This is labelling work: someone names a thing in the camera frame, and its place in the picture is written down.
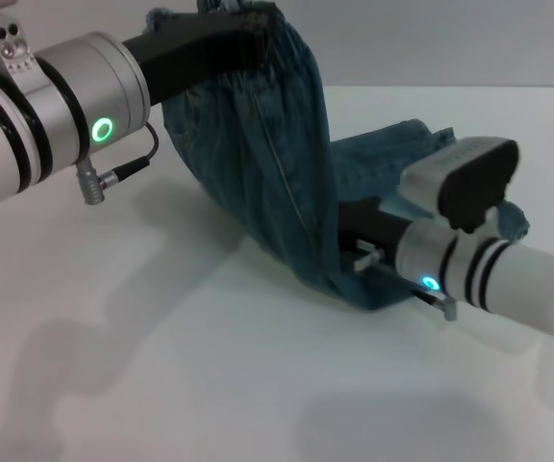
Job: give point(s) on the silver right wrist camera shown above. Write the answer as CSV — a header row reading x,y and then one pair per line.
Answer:
x,y
460,183

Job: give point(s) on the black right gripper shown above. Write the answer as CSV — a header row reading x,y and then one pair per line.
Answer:
x,y
373,231

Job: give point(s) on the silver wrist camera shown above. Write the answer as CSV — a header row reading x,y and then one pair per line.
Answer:
x,y
10,43
460,183

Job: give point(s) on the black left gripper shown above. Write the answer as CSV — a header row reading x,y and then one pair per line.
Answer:
x,y
176,67

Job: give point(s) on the blue denim shorts cartoon print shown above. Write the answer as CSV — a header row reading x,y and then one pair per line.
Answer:
x,y
282,168

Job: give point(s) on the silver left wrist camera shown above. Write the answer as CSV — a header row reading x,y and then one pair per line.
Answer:
x,y
10,43

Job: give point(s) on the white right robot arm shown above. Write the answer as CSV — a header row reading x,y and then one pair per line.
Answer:
x,y
498,284

